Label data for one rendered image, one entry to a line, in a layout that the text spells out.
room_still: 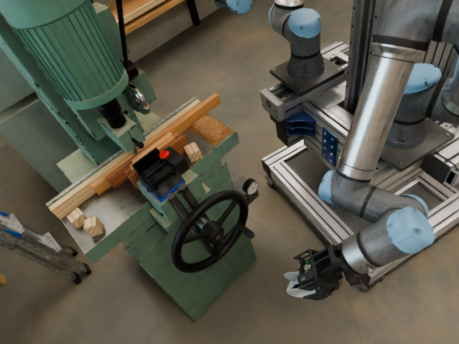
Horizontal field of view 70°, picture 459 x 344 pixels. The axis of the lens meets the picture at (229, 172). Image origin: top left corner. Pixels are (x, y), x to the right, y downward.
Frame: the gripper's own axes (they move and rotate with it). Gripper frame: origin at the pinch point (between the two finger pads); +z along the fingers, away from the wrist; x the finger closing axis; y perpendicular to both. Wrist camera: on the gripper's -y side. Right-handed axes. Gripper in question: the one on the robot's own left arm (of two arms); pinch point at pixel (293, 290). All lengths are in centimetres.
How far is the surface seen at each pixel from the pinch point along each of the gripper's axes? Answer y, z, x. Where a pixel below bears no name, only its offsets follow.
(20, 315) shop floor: 45, 165, -32
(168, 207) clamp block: 27.6, 14.8, -23.9
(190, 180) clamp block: 24.1, 8.5, -30.3
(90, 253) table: 41, 35, -16
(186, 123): 23, 14, -59
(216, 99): 15, 6, -69
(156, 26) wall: 10, 114, -304
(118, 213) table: 37, 30, -27
